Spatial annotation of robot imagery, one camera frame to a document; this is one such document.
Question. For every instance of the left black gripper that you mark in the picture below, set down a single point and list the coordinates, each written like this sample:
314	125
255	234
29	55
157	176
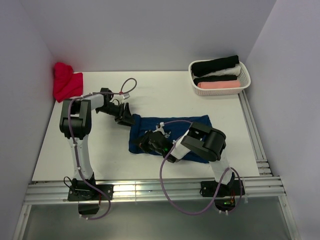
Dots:
124	116

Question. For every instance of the blue Mickey Mouse t-shirt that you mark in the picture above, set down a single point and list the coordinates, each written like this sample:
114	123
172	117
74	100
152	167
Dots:
172	131

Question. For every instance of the lower black rolled shirt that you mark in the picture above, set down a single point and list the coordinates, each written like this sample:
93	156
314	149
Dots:
214	78

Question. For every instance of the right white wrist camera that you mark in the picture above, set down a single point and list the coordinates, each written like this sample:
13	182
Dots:
160	128

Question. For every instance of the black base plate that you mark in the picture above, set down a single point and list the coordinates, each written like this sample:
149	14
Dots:
208	189
105	191

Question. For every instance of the red t-shirt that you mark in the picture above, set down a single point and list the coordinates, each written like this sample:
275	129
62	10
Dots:
66	83

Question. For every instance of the top black rolled shirt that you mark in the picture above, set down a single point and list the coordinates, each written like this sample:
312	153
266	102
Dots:
202	68

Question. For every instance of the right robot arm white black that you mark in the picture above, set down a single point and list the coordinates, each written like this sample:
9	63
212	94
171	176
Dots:
202	140

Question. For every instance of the aluminium rail frame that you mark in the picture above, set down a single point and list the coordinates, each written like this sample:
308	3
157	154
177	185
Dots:
266	185

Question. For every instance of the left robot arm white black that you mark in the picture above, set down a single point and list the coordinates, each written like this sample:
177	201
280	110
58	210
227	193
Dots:
76	124

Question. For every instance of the pink rolled shirt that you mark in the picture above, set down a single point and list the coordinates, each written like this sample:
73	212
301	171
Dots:
220	84

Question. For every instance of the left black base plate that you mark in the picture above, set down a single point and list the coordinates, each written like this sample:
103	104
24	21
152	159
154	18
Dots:
105	191

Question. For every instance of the white rolled shirt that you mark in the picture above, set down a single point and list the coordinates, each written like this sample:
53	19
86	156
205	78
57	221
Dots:
229	71

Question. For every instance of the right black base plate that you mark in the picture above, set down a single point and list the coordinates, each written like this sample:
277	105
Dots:
208	189

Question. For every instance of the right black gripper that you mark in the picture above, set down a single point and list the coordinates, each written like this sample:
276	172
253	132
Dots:
143	144

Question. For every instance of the white plastic basket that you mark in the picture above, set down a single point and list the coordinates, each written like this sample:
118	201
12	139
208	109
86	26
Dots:
244	78

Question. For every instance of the black rolled shirt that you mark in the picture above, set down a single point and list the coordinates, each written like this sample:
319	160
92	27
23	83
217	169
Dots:
202	68
214	78

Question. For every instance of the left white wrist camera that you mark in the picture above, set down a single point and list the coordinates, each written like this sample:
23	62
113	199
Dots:
125	95

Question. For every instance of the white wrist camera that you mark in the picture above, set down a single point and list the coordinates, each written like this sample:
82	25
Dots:
160	128
125	95

